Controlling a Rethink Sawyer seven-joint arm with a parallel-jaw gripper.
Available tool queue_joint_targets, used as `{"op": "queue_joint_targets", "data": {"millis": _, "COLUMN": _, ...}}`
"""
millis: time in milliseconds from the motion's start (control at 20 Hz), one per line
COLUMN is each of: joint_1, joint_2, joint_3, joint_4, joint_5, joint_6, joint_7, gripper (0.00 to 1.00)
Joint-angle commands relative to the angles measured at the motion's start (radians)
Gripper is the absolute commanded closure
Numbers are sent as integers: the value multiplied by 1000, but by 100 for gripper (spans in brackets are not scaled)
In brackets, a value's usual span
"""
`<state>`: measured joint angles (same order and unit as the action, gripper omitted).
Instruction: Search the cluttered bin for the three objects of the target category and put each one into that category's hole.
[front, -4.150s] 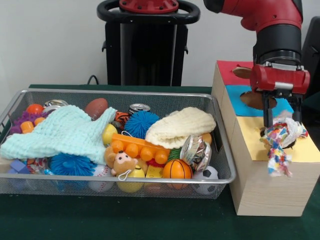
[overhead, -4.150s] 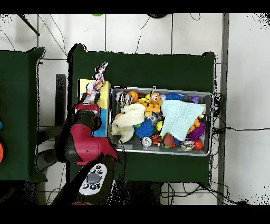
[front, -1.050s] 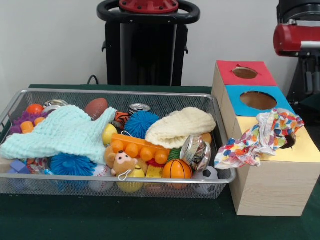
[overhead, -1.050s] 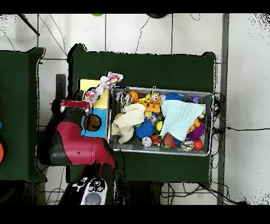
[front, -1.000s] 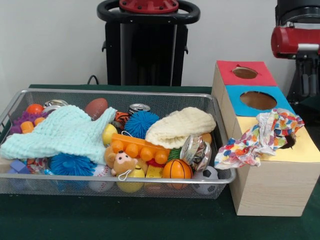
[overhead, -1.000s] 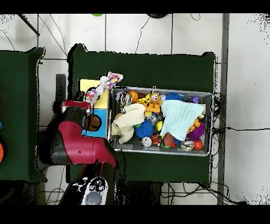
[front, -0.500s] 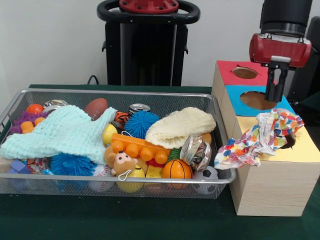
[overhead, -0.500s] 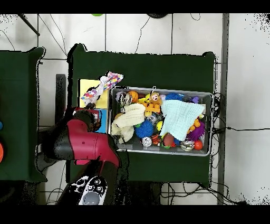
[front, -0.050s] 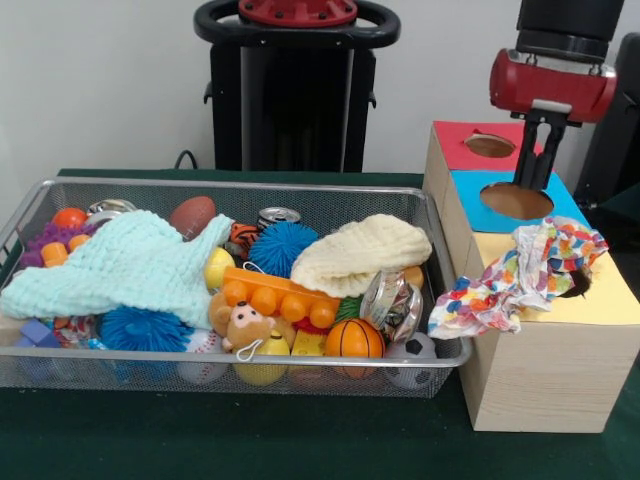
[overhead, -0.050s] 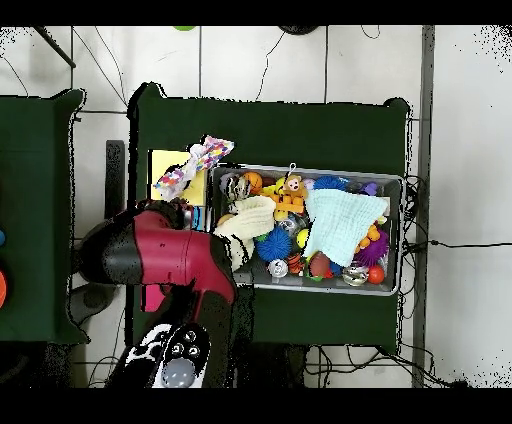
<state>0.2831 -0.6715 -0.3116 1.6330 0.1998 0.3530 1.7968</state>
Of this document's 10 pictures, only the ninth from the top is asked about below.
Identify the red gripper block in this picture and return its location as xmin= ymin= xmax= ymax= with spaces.
xmin=488 ymin=48 xmax=619 ymax=191

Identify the colourful confetti paper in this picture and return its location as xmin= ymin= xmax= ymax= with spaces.
xmin=427 ymin=216 xmax=610 ymax=340

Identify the wooden box with three holes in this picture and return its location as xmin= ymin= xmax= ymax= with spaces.
xmin=422 ymin=119 xmax=640 ymax=434

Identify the shallow metal mesh bin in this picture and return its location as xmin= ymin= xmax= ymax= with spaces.
xmin=0 ymin=175 xmax=474 ymax=400

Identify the black upright panel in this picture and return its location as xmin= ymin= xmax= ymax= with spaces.
xmin=573 ymin=32 xmax=640 ymax=211

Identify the cream knitted cloth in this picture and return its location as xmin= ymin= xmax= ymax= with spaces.
xmin=289 ymin=213 xmax=434 ymax=299

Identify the crushed silver foil can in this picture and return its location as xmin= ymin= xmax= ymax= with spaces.
xmin=359 ymin=269 xmax=425 ymax=345

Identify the toy soccer ball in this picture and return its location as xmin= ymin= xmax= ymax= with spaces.
xmin=385 ymin=332 xmax=439 ymax=391

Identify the orange toy basketball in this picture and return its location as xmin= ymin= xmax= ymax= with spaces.
xmin=324 ymin=318 xmax=386 ymax=359

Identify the small blue spiky ball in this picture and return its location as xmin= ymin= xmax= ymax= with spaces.
xmin=248 ymin=222 xmax=320 ymax=279

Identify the orange toy building brick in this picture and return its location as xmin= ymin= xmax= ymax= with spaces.
xmin=221 ymin=266 xmax=342 ymax=330

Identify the brown plush monkey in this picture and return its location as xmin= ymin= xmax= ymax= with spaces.
xmin=208 ymin=292 xmax=278 ymax=361

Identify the brown toy football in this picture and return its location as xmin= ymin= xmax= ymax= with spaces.
xmin=168 ymin=196 xmax=217 ymax=241

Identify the dark green table cloth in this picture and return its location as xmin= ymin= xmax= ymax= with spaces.
xmin=0 ymin=168 xmax=640 ymax=480

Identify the large blue spiky ball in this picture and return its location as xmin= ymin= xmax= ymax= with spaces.
xmin=99 ymin=305 xmax=194 ymax=354

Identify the light blue knitted cloth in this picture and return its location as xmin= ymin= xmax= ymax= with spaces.
xmin=0 ymin=209 xmax=235 ymax=331

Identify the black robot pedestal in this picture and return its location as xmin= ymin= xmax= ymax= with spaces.
xmin=193 ymin=0 xmax=401 ymax=174

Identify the black cable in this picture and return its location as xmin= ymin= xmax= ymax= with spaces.
xmin=173 ymin=148 xmax=201 ymax=171

